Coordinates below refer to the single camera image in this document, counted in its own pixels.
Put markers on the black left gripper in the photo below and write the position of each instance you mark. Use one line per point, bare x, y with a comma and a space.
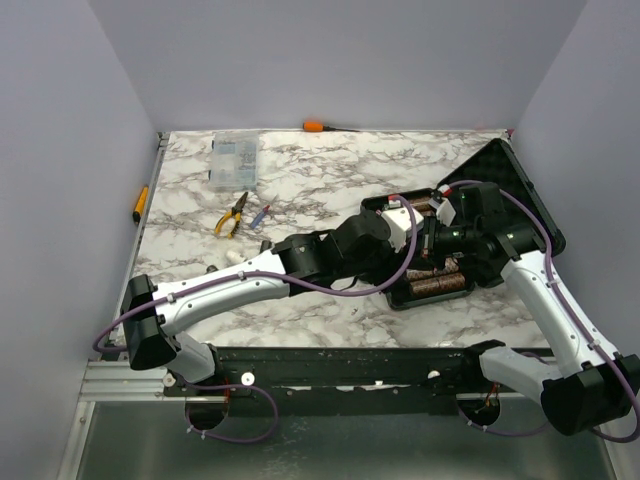
394, 264

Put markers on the black poker set case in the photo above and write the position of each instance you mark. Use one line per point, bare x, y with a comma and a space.
505, 170

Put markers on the brown 100 chip roll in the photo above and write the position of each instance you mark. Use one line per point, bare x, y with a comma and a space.
424, 288
452, 282

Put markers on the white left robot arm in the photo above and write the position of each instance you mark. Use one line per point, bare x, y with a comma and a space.
158, 316

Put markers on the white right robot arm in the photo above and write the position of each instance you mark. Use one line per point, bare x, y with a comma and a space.
590, 382

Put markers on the tan 10 chip roll in case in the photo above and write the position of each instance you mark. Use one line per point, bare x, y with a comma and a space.
450, 266

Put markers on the brown chip roll upper in case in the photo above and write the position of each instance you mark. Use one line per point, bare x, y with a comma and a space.
421, 205

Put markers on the blue small screwdriver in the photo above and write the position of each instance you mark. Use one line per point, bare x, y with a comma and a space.
260, 217

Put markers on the clear plastic organizer box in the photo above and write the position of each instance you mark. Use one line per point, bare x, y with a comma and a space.
233, 161

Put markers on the yellow utility knife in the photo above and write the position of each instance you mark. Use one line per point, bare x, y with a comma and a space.
140, 204

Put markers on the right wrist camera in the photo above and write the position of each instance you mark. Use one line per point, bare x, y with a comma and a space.
444, 211

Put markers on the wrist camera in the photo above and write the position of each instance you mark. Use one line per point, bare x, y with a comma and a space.
444, 211
397, 217

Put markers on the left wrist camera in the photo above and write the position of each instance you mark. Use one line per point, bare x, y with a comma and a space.
397, 217

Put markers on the yellow handle pliers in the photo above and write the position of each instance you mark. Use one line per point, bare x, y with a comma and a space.
234, 214

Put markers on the orange handle screwdriver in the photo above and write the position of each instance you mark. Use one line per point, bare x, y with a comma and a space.
318, 127

